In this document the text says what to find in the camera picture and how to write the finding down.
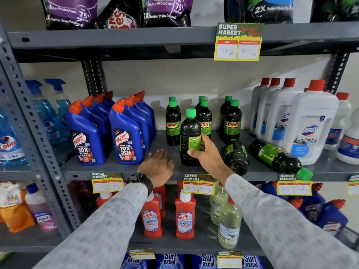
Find dark green-capped cleaner bottle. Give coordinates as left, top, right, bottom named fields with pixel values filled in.
left=180, top=109, right=202, bottom=167

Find black wristwatch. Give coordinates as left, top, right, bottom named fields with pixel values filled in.
left=128, top=172, right=154, bottom=197

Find blue glass cleaner spray bottle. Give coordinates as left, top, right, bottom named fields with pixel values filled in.
left=0, top=109, right=29, bottom=167
left=45, top=78, right=72, bottom=137
left=25, top=80, right=67, bottom=146

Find dark green detergent pouch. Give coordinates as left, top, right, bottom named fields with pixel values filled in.
left=310, top=0, right=359, bottom=23
left=224, top=0, right=295, bottom=24

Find person's right forearm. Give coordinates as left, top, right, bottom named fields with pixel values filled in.
left=224, top=174, right=359, bottom=269

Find rows of blue toilet cleaners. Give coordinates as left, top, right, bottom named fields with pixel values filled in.
left=65, top=91, right=156, bottom=166

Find red white detergent pouch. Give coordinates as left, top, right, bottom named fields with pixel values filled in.
left=98, top=8, right=137, bottom=29

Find person's right hand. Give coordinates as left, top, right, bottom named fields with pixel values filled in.
left=187, top=133, right=235, bottom=184

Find person's left hand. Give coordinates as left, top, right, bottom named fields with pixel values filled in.
left=137, top=150, right=174, bottom=188

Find orange refill pouch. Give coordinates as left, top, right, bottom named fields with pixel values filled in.
left=0, top=204, right=36, bottom=233

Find grey metal shelf rack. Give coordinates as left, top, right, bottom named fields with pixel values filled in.
left=0, top=19, right=359, bottom=269

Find white jug bottle red cap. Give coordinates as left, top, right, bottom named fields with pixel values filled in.
left=249, top=78, right=270, bottom=136
left=255, top=78, right=281, bottom=141
left=265, top=78, right=305, bottom=148
left=282, top=80, right=339, bottom=166

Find white round cleaner bottle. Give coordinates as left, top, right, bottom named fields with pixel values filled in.
left=323, top=92, right=352, bottom=151
left=335, top=107, right=359, bottom=165

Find blue detergent packet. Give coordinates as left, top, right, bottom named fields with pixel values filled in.
left=243, top=255, right=264, bottom=269
left=121, top=253, right=150, bottom=269
left=157, top=253, right=186, bottom=269
left=193, top=254, right=218, bottom=269

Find group of dark green-capped bottles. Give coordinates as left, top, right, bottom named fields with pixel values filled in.
left=165, top=96, right=313, bottom=181

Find pink cleaner bottle blue cap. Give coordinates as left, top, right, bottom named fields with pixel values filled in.
left=25, top=183, right=57, bottom=232

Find person's left forearm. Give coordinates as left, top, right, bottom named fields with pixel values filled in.
left=33, top=182, right=150, bottom=269

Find red toilet cleaner bottle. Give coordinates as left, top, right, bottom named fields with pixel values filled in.
left=141, top=192, right=163, bottom=239
left=175, top=190, right=196, bottom=240
left=153, top=185, right=168, bottom=219
left=96, top=192, right=113, bottom=208

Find large yellow green price tag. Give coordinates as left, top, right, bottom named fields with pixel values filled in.
left=214, top=22, right=265, bottom=61

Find blue bottle orange cap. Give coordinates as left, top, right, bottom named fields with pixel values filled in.
left=315, top=199, right=349, bottom=237
left=289, top=183, right=326, bottom=222
left=260, top=181, right=287, bottom=200

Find small yellow green price tag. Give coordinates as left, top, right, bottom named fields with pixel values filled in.
left=91, top=172, right=125, bottom=194
left=347, top=175, right=359, bottom=196
left=129, top=248, right=156, bottom=260
left=217, top=251, right=243, bottom=269
left=277, top=174, right=313, bottom=196
left=183, top=174, right=216, bottom=196

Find clear yellowish liquid bottle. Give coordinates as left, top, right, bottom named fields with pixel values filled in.
left=209, top=182, right=229, bottom=225
left=218, top=196, right=242, bottom=250

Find purple detergent pouch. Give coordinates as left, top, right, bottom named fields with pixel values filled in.
left=40, top=0, right=99, bottom=30
left=140, top=0, right=194, bottom=28

